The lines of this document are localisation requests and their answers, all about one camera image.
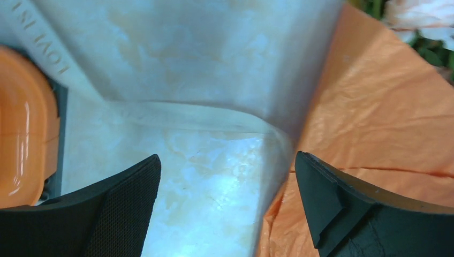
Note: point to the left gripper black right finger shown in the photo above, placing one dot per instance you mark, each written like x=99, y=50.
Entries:
x=348, y=216

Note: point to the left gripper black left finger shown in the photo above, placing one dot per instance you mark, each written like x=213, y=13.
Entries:
x=108, y=218

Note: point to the orange yellow wrapping paper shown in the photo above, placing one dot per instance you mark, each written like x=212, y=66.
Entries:
x=382, y=114

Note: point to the cream printed ribbon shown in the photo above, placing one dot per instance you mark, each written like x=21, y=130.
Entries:
x=219, y=90

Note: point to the peach rose stem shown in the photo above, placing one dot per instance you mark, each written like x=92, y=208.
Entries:
x=427, y=26

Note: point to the orange tape measure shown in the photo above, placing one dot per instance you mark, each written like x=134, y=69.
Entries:
x=30, y=131

